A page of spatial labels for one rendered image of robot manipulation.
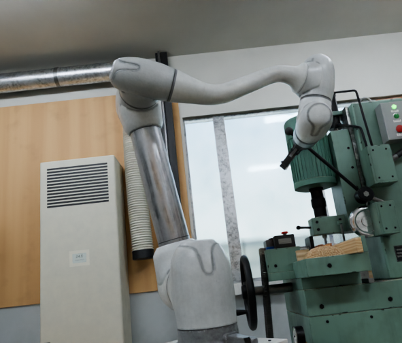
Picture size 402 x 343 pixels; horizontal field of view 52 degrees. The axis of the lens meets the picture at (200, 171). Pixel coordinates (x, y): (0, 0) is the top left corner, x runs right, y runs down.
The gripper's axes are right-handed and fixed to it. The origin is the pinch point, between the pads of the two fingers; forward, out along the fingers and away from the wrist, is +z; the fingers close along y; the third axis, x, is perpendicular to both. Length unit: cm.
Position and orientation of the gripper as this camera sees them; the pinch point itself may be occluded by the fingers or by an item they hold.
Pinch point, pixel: (294, 154)
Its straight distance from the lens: 169.0
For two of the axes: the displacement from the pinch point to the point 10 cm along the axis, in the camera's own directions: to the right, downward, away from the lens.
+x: -7.6, -6.2, 2.0
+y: 6.5, -7.4, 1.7
